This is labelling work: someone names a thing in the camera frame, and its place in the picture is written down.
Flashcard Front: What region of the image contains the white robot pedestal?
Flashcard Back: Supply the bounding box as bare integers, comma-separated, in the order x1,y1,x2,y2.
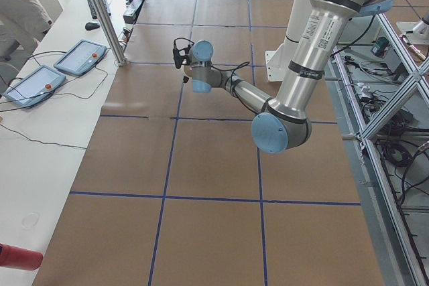
265,0,312,82

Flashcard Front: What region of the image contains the aluminium frame rail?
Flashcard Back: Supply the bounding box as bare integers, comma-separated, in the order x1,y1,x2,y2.
326,5,428,285

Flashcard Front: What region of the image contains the person in beige clothes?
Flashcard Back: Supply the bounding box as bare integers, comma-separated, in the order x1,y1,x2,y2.
1,0,52,54

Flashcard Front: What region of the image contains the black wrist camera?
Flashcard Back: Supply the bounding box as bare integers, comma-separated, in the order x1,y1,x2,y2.
172,37,194,69

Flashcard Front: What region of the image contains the blue teach pendant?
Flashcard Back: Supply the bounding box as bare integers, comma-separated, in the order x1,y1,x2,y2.
3,65,66,108
54,40,107,76

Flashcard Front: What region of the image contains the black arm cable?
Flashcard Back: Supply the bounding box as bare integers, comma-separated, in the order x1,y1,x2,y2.
210,61,269,106

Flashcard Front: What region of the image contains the near blue teach pendant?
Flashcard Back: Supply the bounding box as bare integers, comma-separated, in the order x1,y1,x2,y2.
3,65,66,108

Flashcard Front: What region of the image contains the red cylinder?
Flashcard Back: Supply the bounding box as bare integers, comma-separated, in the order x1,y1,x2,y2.
1,244,44,271

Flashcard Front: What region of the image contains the far blue teach pendant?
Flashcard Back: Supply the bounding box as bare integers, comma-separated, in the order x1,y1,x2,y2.
54,40,107,76

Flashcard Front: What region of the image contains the black keyboard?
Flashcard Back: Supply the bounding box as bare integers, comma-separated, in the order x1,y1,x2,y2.
86,0,111,20

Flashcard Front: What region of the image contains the aluminium frame post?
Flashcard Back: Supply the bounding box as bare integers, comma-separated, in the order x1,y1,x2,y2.
91,0,127,66

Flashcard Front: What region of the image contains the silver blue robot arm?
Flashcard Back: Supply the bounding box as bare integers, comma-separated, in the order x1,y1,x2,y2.
173,0,393,153

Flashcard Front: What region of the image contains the black computer mouse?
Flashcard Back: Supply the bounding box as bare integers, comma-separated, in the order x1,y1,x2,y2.
84,21,100,31

